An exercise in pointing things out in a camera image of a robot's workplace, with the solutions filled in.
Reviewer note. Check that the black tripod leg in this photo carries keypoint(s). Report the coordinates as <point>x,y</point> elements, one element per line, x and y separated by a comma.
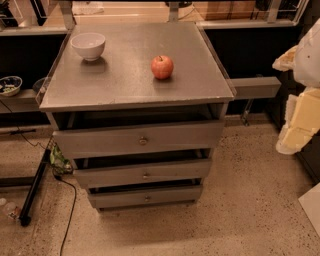
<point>24,217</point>

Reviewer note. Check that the white floor panel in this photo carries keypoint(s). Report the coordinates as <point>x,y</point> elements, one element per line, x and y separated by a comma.
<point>310,203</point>

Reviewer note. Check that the green snack bag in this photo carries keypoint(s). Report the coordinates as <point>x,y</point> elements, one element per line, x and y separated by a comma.
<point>59,163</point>

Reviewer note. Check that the grey side shelf block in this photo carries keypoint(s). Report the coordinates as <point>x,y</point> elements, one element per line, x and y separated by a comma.
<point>256,88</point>

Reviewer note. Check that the clear plastic bottle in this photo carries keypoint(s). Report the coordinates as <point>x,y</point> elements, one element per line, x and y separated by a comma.
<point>10,209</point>

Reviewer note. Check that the grey left shelf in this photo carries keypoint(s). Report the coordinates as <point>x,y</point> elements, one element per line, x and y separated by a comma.
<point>24,101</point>

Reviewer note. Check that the white ceramic bowl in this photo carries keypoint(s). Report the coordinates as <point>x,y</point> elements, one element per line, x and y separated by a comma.
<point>89,46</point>

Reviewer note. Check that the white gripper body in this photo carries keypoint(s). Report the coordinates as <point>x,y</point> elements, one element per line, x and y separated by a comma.
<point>309,65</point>

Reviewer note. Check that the grey drawer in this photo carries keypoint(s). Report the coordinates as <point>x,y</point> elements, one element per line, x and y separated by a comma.
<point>143,173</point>
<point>113,141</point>
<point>145,197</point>

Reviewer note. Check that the grey drawer cabinet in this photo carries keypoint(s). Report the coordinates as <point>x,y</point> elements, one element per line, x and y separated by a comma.
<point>119,89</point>

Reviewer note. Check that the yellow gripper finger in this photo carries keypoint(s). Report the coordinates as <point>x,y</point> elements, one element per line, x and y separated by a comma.
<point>302,121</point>
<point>286,61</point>

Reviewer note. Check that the red apple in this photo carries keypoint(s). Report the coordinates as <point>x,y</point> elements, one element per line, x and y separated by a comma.
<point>162,67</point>

